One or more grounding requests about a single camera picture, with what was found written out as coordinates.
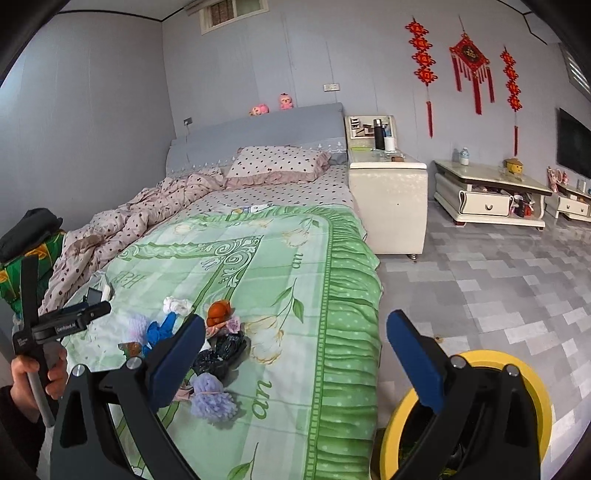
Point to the small wall window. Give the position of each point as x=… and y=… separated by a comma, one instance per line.
x=233, y=11

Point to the person's left forearm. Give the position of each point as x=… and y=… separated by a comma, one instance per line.
x=18, y=429

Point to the cream television stand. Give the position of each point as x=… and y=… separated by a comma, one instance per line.
x=572, y=205

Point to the clear water bottle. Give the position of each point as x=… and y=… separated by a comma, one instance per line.
x=464, y=158

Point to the polka dot bed sheet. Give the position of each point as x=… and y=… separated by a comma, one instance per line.
x=318, y=189

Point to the black folded cloth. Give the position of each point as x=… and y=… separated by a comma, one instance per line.
x=27, y=230

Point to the black thermos flask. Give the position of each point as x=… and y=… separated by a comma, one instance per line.
x=379, y=134

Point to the person's left hand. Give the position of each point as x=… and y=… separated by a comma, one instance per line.
x=57, y=374

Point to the pale lilac fluffy ball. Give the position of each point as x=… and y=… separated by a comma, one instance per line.
x=137, y=328

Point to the pink printed wrapper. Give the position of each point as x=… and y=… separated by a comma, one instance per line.
x=231, y=326

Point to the diamond red knot hanging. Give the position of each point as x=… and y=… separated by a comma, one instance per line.
x=469, y=55

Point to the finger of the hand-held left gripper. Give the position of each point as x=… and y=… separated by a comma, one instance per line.
x=29, y=290

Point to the small pink scrap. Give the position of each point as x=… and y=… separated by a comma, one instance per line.
x=183, y=394

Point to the pink plush toy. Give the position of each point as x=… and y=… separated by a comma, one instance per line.
x=286, y=102
x=259, y=110

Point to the black power adapter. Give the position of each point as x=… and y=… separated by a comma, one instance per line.
x=94, y=296

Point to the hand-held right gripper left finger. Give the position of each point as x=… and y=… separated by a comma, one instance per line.
x=175, y=362

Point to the green floral blanket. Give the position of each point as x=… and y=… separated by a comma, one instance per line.
x=286, y=286

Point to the pink polka dot duvet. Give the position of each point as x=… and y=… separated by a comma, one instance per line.
x=138, y=217

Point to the small brown scrap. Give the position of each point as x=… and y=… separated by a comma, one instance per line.
x=130, y=349

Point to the purple fluffy pom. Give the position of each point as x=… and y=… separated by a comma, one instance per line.
x=213, y=399

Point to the yellow rimmed bin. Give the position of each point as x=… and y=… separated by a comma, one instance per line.
x=538, y=392

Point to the white paper roll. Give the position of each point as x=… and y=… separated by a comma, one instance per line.
x=390, y=144

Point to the grey bed headboard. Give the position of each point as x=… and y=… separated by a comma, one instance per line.
x=258, y=131

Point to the polka dot pillow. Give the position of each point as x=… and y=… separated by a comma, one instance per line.
x=277, y=161

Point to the black television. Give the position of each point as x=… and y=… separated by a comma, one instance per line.
x=575, y=143

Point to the yellow ornament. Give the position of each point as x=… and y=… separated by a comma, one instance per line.
x=513, y=167

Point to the white tv stand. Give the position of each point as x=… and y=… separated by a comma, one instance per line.
x=485, y=203

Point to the white wall socket strip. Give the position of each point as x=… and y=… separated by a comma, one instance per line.
x=331, y=86

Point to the long red knot hanging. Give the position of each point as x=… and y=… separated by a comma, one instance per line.
x=511, y=87
x=423, y=55

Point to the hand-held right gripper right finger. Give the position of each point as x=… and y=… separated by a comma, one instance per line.
x=413, y=360

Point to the side window with blinds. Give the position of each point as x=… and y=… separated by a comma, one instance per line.
x=577, y=69

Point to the white tissue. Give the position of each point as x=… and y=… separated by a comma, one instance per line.
x=176, y=305

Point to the black plastic bag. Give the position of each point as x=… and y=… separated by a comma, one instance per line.
x=224, y=353

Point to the green patterned cloth bundle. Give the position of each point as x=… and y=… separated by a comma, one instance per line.
x=14, y=281

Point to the cream nightstand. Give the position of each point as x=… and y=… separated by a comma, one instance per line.
x=392, y=207

